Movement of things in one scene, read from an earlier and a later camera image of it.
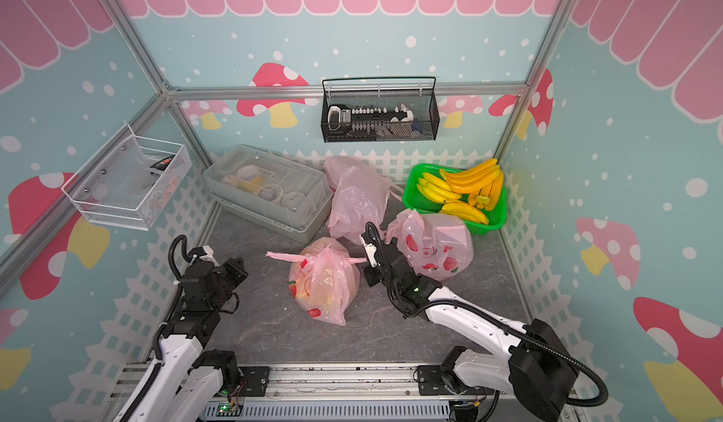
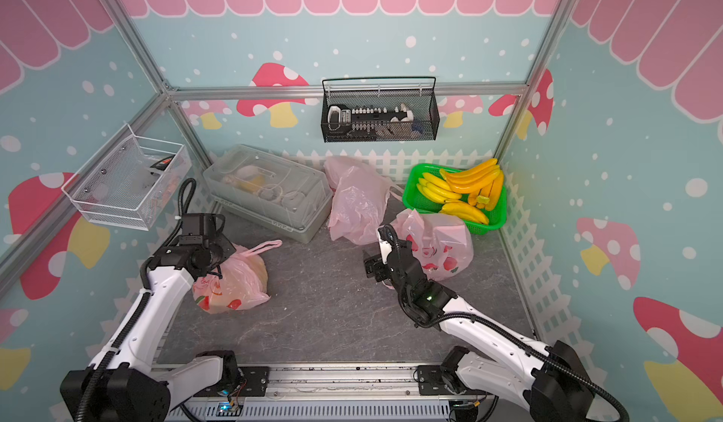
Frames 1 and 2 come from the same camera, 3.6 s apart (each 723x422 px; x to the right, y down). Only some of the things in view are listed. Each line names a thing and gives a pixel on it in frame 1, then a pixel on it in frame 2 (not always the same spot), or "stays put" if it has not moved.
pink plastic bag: [438, 247] stays put
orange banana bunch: [484, 184] stays put
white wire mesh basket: [129, 181] stays put
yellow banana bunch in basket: [438, 189] stays put
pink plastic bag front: [323, 280] -> [240, 284]
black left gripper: [237, 271] -> [227, 247]
